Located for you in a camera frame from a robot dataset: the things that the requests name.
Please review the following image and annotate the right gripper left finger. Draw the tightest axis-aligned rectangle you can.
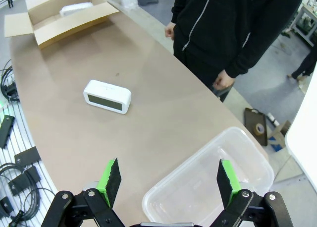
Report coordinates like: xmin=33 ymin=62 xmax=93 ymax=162
xmin=48 ymin=157 xmax=124 ymax=227

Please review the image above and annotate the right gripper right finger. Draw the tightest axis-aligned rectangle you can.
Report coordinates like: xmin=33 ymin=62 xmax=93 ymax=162
xmin=216 ymin=158 xmax=291 ymax=227

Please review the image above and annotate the fully bubble-wrapped clock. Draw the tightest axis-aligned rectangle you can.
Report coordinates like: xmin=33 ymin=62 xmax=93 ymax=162
xmin=59 ymin=2 xmax=94 ymax=17

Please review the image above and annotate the white unwrapped digital clock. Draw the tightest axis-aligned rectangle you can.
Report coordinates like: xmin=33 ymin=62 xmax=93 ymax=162
xmin=83 ymin=80 xmax=132 ymax=115

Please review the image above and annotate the person's right hand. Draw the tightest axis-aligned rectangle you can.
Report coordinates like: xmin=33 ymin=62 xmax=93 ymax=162
xmin=164 ymin=22 xmax=175 ymax=41

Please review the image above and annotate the person's left hand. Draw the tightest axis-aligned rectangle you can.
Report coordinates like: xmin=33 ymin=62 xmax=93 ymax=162
xmin=212 ymin=70 xmax=235 ymax=90

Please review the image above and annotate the clear plastic container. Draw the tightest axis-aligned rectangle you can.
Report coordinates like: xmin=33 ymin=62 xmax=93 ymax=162
xmin=142 ymin=126 xmax=275 ymax=227

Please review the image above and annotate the brown cardboard box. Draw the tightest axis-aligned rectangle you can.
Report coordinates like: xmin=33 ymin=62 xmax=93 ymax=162
xmin=4 ymin=0 xmax=130 ymax=51

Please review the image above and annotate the dark tray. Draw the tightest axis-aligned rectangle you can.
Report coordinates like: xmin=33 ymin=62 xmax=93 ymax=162
xmin=244 ymin=108 xmax=268 ymax=146

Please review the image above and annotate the small cardboard box blue print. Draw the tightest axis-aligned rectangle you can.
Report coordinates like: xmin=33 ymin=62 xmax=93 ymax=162
xmin=267 ymin=120 xmax=292 ymax=152

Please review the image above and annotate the white table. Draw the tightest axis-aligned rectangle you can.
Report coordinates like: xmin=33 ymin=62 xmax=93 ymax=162
xmin=284 ymin=73 xmax=317 ymax=185

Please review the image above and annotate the white slotted mounting plate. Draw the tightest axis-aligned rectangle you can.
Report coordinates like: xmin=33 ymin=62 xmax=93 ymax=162
xmin=0 ymin=98 xmax=59 ymax=227

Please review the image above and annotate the person in black jacket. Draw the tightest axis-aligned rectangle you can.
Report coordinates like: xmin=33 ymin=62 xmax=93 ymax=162
xmin=171 ymin=0 xmax=308 ymax=103

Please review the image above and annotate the bystander in dark clothes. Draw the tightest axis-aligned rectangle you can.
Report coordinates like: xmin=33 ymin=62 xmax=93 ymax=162
xmin=287 ymin=52 xmax=317 ymax=83

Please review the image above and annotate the black coiled cable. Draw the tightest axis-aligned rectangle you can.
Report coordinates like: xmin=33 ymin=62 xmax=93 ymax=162
xmin=0 ymin=162 xmax=57 ymax=227

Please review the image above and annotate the black metal bracket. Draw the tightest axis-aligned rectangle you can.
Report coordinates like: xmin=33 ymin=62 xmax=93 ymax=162
xmin=0 ymin=197 xmax=14 ymax=217
xmin=8 ymin=166 xmax=42 ymax=197
xmin=14 ymin=146 xmax=41 ymax=167
xmin=0 ymin=114 xmax=15 ymax=148

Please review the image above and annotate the black cable bundle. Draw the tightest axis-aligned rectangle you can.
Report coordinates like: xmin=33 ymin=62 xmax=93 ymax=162
xmin=0 ymin=59 xmax=20 ymax=103

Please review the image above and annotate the grey metal frame table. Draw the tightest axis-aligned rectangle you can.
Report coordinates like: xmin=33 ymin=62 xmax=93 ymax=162
xmin=292 ymin=2 xmax=317 ymax=48

